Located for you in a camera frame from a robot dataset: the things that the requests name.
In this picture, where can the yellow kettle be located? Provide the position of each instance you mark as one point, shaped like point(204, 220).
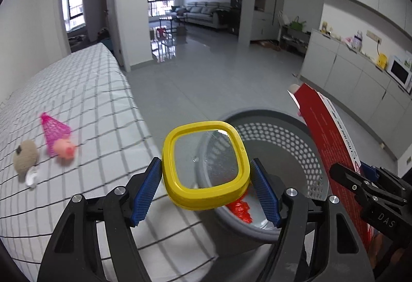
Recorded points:
point(382, 60)

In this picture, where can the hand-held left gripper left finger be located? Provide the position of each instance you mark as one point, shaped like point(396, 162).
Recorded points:
point(146, 195)

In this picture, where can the yellow plush toy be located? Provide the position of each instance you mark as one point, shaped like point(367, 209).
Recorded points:
point(325, 28)

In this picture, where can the black wall panel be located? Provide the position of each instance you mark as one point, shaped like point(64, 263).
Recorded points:
point(237, 5)

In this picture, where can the green bag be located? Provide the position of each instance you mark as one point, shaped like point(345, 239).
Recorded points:
point(296, 24)

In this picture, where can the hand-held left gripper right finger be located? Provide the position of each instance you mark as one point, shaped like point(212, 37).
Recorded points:
point(267, 195)

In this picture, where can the bedroom window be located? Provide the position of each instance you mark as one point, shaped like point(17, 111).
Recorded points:
point(75, 10)

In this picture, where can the cardboard piece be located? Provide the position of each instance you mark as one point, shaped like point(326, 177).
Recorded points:
point(265, 45)

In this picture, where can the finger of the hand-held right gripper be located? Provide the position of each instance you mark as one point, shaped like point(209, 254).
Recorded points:
point(392, 180)
point(347, 177)

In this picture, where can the beige knitted ball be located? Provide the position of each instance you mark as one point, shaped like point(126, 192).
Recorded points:
point(27, 156)

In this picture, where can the grey perforated plastic basket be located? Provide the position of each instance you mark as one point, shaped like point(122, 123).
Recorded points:
point(283, 147)

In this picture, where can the dark coffee table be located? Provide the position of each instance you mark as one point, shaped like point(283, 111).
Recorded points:
point(173, 23)

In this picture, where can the white base cabinets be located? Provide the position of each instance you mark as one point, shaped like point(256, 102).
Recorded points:
point(347, 76)

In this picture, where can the white low cabinet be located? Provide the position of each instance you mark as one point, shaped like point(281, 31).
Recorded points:
point(261, 26)

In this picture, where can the white microwave oven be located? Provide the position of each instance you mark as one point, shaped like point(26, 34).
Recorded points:
point(399, 73)

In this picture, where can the red plastic bag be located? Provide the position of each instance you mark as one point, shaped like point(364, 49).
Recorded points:
point(239, 209)

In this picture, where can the white wall socket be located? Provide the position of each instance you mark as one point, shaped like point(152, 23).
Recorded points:
point(374, 36)

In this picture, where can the dark shoe rack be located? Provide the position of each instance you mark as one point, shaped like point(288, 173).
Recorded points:
point(293, 40)

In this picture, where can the pink pig toy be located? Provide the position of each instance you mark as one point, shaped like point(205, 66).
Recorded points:
point(64, 148)

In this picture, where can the grey sofa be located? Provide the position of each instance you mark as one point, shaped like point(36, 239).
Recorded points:
point(202, 13)

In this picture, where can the red stool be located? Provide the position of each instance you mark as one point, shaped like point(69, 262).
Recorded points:
point(161, 33)

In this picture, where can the yellow-rimmed clear lid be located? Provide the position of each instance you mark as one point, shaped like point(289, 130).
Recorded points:
point(206, 201)

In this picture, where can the pink mesh cone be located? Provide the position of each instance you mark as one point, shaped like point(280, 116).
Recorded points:
point(53, 130)

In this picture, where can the red and white toothpaste box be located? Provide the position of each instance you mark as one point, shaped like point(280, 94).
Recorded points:
point(325, 127)

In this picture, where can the small round plastic cup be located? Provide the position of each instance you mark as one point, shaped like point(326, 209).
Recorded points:
point(32, 177)

